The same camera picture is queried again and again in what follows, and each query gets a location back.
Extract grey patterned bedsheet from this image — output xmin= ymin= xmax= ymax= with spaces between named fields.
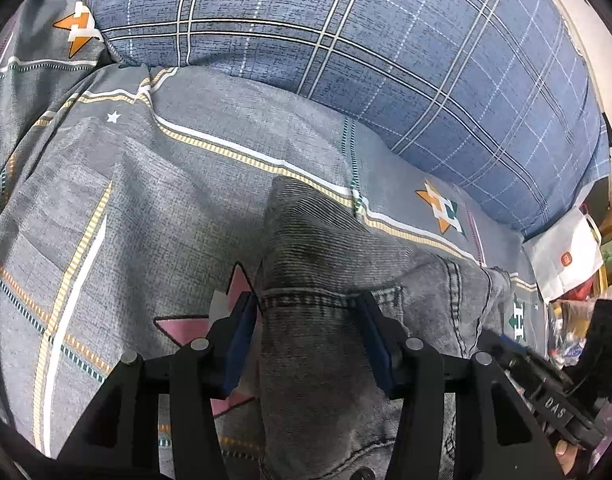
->
xmin=0 ymin=0 xmax=544 ymax=480

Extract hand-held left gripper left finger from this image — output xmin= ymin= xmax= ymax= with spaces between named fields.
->
xmin=51 ymin=292 xmax=257 ymax=480

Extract clear plastic bag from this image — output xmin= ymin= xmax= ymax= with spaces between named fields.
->
xmin=546 ymin=297 xmax=594 ymax=376

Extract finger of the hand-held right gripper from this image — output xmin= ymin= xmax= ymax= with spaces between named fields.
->
xmin=478 ymin=329 xmax=544 ymax=393

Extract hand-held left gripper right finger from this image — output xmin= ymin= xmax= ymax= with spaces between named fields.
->
xmin=357 ymin=291 xmax=561 ymax=480

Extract blue plaid pillow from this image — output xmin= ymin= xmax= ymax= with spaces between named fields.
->
xmin=61 ymin=0 xmax=611 ymax=241

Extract grey denim pants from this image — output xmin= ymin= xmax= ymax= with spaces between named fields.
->
xmin=256 ymin=175 xmax=514 ymax=480

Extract person's right hand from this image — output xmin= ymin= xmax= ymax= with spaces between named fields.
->
xmin=554 ymin=439 xmax=589 ymax=477

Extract red plastic bag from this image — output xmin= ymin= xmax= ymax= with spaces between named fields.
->
xmin=560 ymin=277 xmax=599 ymax=306

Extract white paper bag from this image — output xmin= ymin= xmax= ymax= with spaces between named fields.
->
xmin=523 ymin=205 xmax=606 ymax=303

